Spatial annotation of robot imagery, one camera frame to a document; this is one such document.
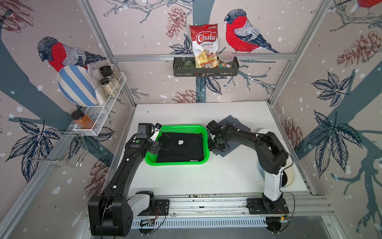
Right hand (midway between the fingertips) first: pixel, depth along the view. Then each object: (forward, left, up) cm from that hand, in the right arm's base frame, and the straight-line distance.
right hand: (209, 148), depth 93 cm
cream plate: (-15, -47, -2) cm, 49 cm away
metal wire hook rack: (-20, +61, +35) cm, 73 cm away
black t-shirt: (-1, +18, +4) cm, 19 cm away
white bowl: (+12, -36, +5) cm, 38 cm away
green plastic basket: (-9, +35, +4) cm, 37 cm away
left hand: (-1, +35, +14) cm, 37 cm away
